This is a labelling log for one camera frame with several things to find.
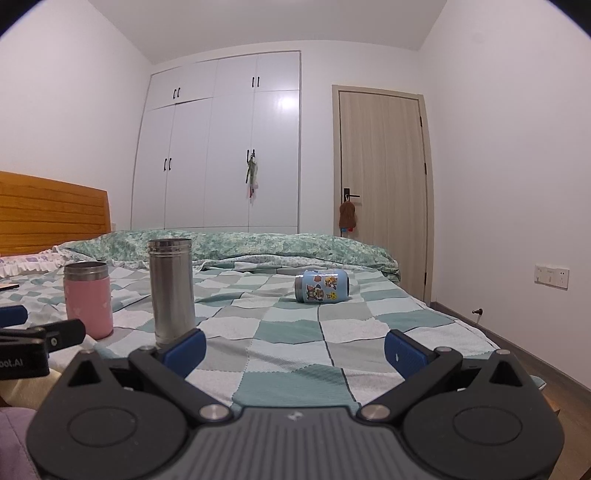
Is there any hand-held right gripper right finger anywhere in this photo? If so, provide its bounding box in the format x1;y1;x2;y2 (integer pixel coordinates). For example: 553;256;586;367
359;329;544;424

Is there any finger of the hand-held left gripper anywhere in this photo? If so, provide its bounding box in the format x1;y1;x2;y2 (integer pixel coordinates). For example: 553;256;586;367
0;305;29;329
0;318;87;357

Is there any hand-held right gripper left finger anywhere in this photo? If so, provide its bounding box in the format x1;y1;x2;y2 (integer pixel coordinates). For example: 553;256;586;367
54;329;232;426

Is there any blue cartoon sticker cup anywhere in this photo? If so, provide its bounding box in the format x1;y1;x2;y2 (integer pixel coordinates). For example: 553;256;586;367
294;270;350;304

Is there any pink cup with steel rim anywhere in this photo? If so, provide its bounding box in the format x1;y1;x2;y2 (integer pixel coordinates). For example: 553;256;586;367
63;261;114;341

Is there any stainless steel cup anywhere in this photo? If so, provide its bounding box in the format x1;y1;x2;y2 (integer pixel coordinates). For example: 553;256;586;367
148;238;197;348

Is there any cream cloth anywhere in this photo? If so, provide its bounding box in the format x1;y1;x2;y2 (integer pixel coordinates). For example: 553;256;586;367
0;368;70;412

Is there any ruffled floral pillow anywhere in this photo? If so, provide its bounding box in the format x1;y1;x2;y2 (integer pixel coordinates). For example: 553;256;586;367
0;248;71;278

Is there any purple clothing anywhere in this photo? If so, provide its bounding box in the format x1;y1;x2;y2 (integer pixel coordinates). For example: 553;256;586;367
0;406;41;480

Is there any wooden headboard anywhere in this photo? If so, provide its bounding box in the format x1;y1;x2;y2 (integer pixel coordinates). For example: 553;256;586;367
0;171;112;257

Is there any checkered green white blanket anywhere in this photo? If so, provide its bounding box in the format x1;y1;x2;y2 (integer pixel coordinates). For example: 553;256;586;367
0;256;546;416

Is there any green floral quilt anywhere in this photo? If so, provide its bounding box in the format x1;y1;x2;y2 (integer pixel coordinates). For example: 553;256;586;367
65;229;402;283

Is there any brown hanging plush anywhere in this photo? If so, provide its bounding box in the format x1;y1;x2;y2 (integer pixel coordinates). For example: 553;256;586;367
338;202;358;236

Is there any light wooden door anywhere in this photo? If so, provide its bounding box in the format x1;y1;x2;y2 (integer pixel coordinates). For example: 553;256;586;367
331;84;435;304

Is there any green hanging toy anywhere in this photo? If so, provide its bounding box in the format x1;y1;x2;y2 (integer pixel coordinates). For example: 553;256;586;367
244;148;260;200

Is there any white wardrobe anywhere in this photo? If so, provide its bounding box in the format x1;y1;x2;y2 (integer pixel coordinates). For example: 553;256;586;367
130;51;302;234

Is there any white wall socket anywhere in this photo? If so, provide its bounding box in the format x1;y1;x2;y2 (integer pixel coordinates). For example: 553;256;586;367
534;264;570;291

